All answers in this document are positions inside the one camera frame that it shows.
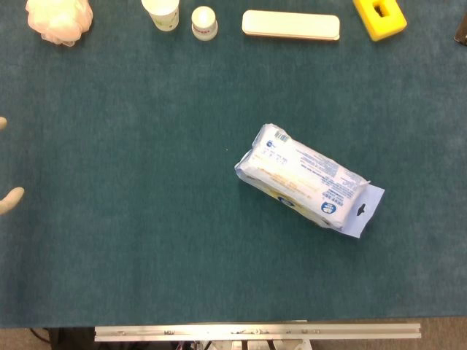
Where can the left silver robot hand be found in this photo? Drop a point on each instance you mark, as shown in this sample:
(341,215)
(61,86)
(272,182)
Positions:
(9,200)

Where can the white wet wipes pack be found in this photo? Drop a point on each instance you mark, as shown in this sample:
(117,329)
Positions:
(303,175)

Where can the green table mat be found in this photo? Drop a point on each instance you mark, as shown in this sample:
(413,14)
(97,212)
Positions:
(146,182)

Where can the pink mesh bath sponge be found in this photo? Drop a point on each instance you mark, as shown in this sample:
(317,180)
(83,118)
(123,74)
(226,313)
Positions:
(58,16)

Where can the white paper cup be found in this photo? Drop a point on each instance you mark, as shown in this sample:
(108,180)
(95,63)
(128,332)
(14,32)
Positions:
(164,14)

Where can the small white capped bottle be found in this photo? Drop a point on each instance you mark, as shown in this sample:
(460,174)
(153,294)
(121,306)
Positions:
(204,22)

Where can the long white rectangular case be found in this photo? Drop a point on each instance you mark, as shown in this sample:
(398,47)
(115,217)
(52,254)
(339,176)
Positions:
(290,25)

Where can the yellow sponge block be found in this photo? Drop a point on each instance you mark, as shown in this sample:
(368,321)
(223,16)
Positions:
(381,18)

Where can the dark object at edge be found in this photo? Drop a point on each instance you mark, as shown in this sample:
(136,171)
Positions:
(461,33)

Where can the aluminium frame rail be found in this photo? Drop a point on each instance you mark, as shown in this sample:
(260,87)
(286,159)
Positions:
(255,332)

